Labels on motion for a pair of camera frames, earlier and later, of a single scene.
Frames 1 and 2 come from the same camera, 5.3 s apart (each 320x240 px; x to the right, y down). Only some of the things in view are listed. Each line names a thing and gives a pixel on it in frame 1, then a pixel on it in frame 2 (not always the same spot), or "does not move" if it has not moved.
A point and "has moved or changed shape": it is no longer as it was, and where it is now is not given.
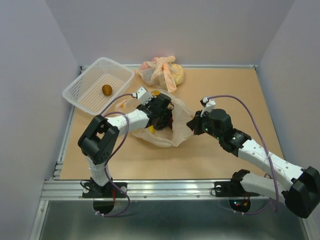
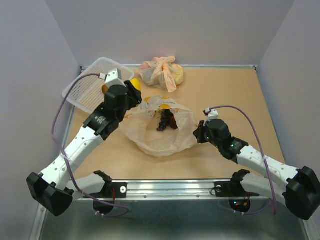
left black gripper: (152, 100) -> (136, 94)
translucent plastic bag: (182, 120) has moved or changed shape
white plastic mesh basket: (85, 89) does not move
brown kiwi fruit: (107, 90) does not move
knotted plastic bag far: (162, 72) does not move
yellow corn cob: (151, 128) -> (136, 83)
